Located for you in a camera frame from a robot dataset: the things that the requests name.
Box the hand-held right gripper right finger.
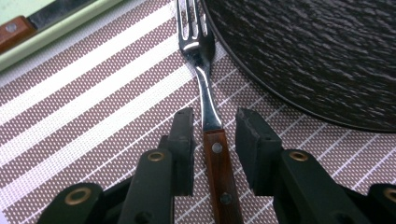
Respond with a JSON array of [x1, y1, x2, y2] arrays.
[[234, 106, 372, 224]]

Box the striped placemat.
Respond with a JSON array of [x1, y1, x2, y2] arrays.
[[0, 0, 396, 224]]

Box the wooden handled knife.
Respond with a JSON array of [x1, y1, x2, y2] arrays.
[[0, 0, 94, 54]]

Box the black textured plate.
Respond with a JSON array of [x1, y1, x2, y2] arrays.
[[200, 0, 396, 133]]

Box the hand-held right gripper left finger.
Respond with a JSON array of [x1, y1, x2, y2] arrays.
[[116, 106, 196, 224]]

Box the wooden handled fork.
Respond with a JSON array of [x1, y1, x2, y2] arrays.
[[176, 0, 246, 224]]

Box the light green tray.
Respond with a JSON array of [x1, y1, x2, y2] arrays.
[[0, 0, 125, 73]]

